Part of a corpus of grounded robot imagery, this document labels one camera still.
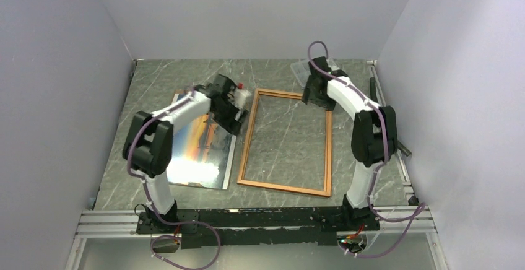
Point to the sunset photo print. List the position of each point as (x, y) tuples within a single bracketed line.
[(202, 155)]

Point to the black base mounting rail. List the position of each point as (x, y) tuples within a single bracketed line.
[(323, 226)]

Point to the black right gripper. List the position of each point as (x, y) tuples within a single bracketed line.
[(327, 103)]

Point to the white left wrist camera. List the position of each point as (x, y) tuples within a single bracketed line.
[(241, 96)]

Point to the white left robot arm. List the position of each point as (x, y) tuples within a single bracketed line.
[(148, 146)]

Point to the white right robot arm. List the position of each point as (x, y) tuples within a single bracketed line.
[(374, 134)]

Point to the orange wooden picture frame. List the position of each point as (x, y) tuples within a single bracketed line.
[(288, 145)]

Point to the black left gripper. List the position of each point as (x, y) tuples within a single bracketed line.
[(231, 125)]

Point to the clear plastic organizer box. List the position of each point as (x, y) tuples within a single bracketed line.
[(301, 70)]

